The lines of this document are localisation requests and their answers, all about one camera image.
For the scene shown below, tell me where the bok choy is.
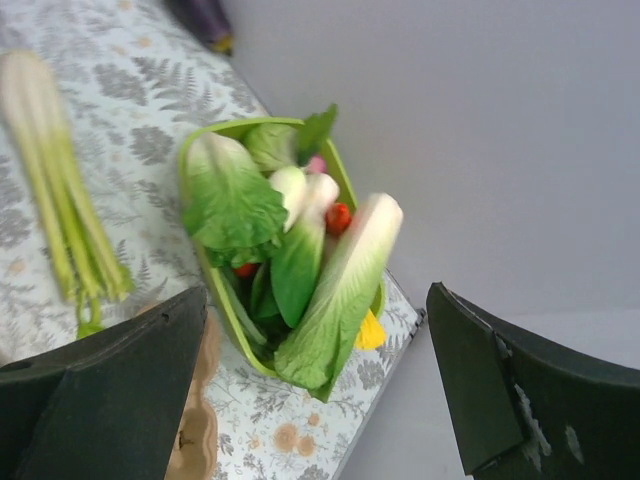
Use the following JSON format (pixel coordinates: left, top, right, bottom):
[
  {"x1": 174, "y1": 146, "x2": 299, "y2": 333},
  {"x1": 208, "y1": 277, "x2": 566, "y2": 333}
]
[{"x1": 270, "y1": 173, "x2": 340, "y2": 329}]

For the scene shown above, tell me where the floral table mat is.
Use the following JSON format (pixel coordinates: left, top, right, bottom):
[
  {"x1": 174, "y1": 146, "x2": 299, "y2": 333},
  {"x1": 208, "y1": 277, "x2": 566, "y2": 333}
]
[{"x1": 1, "y1": 1, "x2": 417, "y2": 479}]

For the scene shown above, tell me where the green vegetable tray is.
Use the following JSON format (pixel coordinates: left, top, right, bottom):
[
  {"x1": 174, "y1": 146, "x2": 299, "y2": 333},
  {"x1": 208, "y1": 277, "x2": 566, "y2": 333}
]
[{"x1": 178, "y1": 113, "x2": 362, "y2": 379}]

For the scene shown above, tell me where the long napa cabbage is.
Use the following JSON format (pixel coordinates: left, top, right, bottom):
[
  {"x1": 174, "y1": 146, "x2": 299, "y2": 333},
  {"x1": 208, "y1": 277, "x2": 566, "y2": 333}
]
[{"x1": 274, "y1": 193, "x2": 403, "y2": 403}]

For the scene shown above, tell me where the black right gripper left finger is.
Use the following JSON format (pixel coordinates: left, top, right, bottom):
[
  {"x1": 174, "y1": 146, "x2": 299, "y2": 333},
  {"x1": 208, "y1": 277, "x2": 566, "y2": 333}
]
[{"x1": 1, "y1": 287, "x2": 207, "y2": 479}]

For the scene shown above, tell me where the green leafy lettuce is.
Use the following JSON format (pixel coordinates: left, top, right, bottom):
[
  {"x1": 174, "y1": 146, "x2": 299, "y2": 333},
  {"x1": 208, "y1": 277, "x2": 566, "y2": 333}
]
[{"x1": 182, "y1": 132, "x2": 288, "y2": 268}]

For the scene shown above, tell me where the purple eggplant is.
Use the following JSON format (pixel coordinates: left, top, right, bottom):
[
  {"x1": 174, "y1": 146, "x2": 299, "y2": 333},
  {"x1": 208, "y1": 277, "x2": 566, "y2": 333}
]
[{"x1": 165, "y1": 0, "x2": 234, "y2": 57}]

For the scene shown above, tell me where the green onion bunch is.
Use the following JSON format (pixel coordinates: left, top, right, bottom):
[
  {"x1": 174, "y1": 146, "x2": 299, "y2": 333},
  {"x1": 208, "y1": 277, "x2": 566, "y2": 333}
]
[{"x1": 1, "y1": 50, "x2": 134, "y2": 339}]

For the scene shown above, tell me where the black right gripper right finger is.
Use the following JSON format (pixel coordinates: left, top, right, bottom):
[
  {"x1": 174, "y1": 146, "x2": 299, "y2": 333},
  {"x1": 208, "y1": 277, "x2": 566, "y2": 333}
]
[{"x1": 426, "y1": 283, "x2": 639, "y2": 479}]

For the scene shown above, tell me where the red chili pepper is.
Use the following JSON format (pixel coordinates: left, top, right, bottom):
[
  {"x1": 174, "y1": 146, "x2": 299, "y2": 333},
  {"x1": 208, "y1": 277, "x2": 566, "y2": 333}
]
[{"x1": 325, "y1": 202, "x2": 352, "y2": 238}]

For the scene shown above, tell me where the yellow pepper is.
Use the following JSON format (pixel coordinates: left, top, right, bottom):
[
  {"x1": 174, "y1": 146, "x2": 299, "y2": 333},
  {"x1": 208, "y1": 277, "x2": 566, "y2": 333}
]
[{"x1": 354, "y1": 310, "x2": 386, "y2": 351}]

